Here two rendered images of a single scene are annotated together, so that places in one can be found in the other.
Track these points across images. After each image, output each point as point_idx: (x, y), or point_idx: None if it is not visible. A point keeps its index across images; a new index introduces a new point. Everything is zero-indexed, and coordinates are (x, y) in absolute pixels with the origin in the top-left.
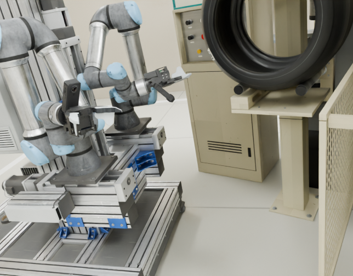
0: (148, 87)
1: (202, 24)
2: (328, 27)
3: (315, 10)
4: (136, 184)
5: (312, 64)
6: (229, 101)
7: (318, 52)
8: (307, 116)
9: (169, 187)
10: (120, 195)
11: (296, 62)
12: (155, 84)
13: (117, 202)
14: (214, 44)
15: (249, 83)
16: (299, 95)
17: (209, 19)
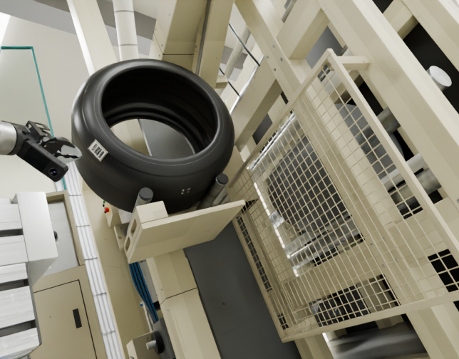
0: (21, 133)
1: (80, 117)
2: (227, 115)
3: (212, 101)
4: None
5: (226, 144)
6: (49, 345)
7: (228, 134)
8: (240, 204)
9: None
10: (39, 231)
11: (213, 142)
12: (29, 139)
13: (23, 264)
14: (105, 132)
15: (166, 173)
16: (223, 182)
17: (95, 107)
